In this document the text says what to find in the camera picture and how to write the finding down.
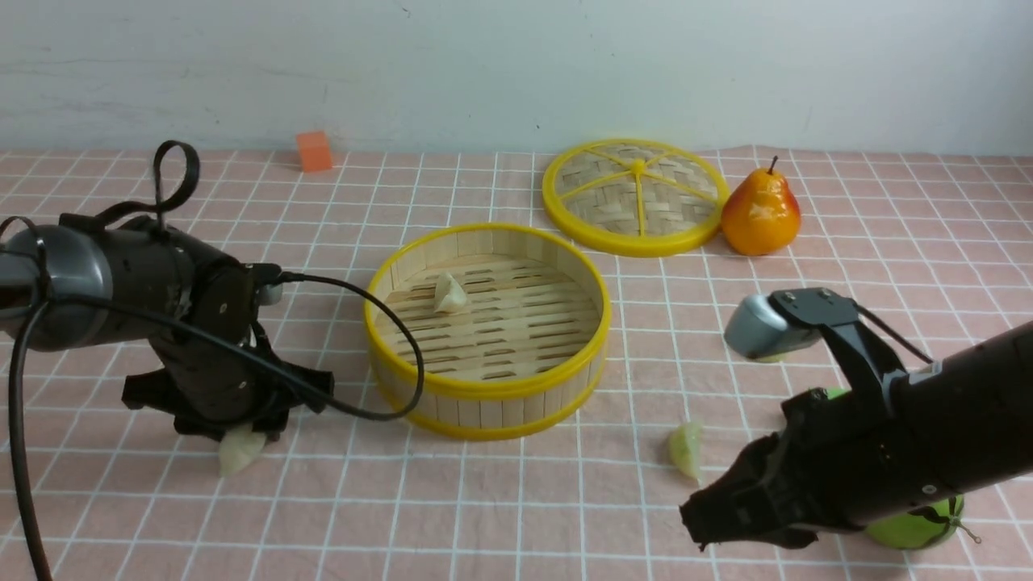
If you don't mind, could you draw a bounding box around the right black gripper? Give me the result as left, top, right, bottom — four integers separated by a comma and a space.
680, 387, 897, 550

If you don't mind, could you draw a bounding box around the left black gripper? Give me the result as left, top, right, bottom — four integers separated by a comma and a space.
121, 262, 336, 442

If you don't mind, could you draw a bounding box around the white dumpling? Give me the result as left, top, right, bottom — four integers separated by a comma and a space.
218, 425, 268, 479
434, 272, 468, 314

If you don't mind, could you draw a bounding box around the green dumpling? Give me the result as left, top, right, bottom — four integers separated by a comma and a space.
752, 353, 788, 364
667, 420, 702, 484

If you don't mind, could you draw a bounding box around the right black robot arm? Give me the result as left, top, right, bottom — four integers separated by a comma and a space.
680, 324, 1032, 550

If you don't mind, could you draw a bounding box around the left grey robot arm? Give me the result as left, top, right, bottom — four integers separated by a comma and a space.
2, 215, 335, 441

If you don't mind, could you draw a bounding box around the bamboo steamer tray yellow rim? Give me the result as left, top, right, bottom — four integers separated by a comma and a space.
364, 224, 613, 441

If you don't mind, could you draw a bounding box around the woven bamboo steamer lid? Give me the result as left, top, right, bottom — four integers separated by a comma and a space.
540, 139, 730, 258

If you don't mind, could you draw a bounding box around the green foam cube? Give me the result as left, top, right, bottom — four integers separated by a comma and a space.
824, 387, 849, 400

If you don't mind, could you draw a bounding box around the green toy watermelon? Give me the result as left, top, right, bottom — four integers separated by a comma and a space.
864, 495, 984, 551

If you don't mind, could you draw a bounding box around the orange foam cube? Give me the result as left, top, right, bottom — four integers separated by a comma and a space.
295, 130, 335, 173

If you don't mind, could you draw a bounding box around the orange yellow toy pear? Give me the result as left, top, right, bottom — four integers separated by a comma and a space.
721, 155, 803, 257

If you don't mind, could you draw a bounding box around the pink checkered tablecloth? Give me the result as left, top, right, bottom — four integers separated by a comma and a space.
23, 146, 1032, 580

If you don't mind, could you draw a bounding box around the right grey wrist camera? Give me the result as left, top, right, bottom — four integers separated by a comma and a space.
723, 288, 909, 404

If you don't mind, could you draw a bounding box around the right black camera cable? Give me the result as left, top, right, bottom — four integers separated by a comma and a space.
855, 305, 937, 364

